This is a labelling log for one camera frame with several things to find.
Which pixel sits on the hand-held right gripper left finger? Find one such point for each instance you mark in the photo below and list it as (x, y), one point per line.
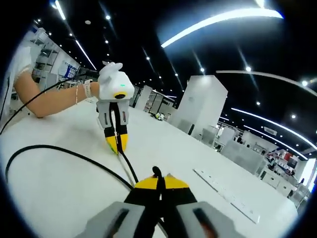
(138, 198)

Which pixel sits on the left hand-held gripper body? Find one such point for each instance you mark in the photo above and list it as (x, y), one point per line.
(111, 84)

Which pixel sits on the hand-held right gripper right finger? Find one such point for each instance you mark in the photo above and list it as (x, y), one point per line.
(180, 196)

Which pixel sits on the white wristwatch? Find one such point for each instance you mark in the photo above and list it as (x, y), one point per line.
(87, 89)

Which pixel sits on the small yellow black device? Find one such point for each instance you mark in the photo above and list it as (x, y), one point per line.
(160, 116)

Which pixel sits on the white flat power strip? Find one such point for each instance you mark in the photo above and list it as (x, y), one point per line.
(223, 191)

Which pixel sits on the white square pillar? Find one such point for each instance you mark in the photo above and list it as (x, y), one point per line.
(198, 104)

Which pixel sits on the person's white shirt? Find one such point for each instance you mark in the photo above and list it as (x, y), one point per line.
(21, 62)

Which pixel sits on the curved ceiling light strip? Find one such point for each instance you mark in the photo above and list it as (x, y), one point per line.
(210, 22)

